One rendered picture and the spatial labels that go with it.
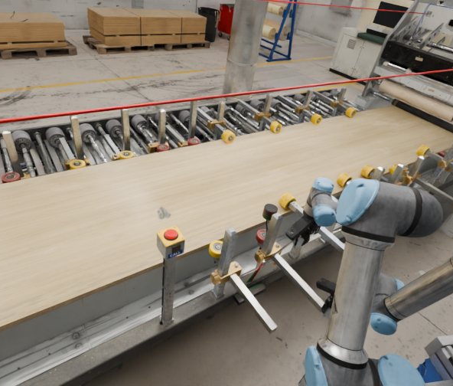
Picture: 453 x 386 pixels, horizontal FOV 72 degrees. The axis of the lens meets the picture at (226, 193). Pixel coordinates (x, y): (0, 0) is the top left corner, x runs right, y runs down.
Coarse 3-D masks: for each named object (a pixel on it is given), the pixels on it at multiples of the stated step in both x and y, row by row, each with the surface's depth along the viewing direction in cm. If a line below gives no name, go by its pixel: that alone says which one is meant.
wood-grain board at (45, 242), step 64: (320, 128) 262; (384, 128) 283; (0, 192) 150; (64, 192) 156; (128, 192) 163; (192, 192) 171; (256, 192) 179; (0, 256) 122; (64, 256) 127; (128, 256) 131; (0, 320) 103
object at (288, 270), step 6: (276, 258) 148; (276, 264) 148; (282, 264) 145; (282, 270) 146; (288, 270) 143; (288, 276) 143; (294, 276) 140; (294, 282) 141; (300, 282) 139; (300, 288) 138; (306, 288) 137; (306, 294) 136; (312, 294) 134; (312, 300) 134; (318, 300) 132; (318, 306) 131
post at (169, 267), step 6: (174, 258) 107; (168, 264) 107; (174, 264) 109; (168, 270) 109; (174, 270) 111; (162, 276) 112; (168, 276) 111; (174, 276) 113; (162, 282) 114; (168, 282) 113; (174, 282) 115; (162, 288) 116; (168, 288) 115; (162, 294) 118; (168, 294) 118; (162, 300) 121; (168, 300) 121; (162, 306) 124; (168, 306) 123; (162, 312) 126; (168, 312) 126; (162, 318) 129; (168, 318) 129
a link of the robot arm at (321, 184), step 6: (318, 180) 116; (324, 180) 117; (330, 180) 118; (312, 186) 118; (318, 186) 115; (324, 186) 114; (330, 186) 114; (312, 192) 118; (318, 192) 115; (324, 192) 114; (330, 192) 116
